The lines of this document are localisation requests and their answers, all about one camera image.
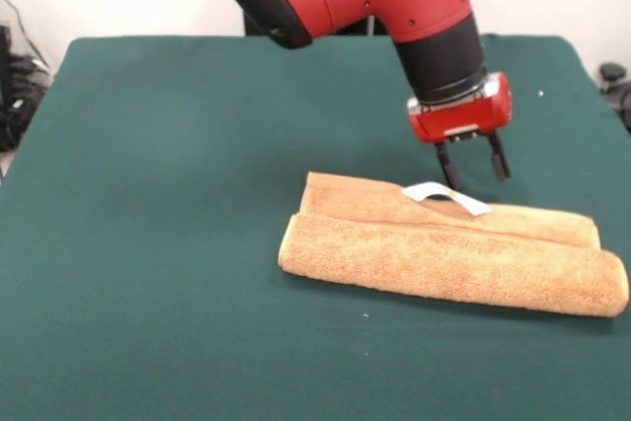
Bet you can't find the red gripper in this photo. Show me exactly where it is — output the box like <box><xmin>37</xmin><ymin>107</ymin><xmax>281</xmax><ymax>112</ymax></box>
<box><xmin>406</xmin><ymin>71</ymin><xmax>515</xmax><ymax>189</ymax></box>

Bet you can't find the tan terry towel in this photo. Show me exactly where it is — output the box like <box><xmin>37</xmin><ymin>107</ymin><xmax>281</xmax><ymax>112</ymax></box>
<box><xmin>278</xmin><ymin>172</ymin><xmax>630</xmax><ymax>318</ymax></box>

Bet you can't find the dark grey stand base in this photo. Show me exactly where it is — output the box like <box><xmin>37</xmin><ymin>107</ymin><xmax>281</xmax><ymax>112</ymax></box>
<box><xmin>0</xmin><ymin>24</ymin><xmax>53</xmax><ymax>154</ymax></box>
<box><xmin>597</xmin><ymin>61</ymin><xmax>631</xmax><ymax>135</ymax></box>

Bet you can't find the dark green table cloth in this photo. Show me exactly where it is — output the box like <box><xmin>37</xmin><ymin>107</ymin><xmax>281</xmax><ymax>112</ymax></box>
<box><xmin>0</xmin><ymin>35</ymin><xmax>631</xmax><ymax>421</ymax></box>

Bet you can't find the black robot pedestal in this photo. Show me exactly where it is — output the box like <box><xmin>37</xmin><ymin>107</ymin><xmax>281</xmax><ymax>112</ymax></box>
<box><xmin>243</xmin><ymin>6</ymin><xmax>391</xmax><ymax>38</ymax></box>

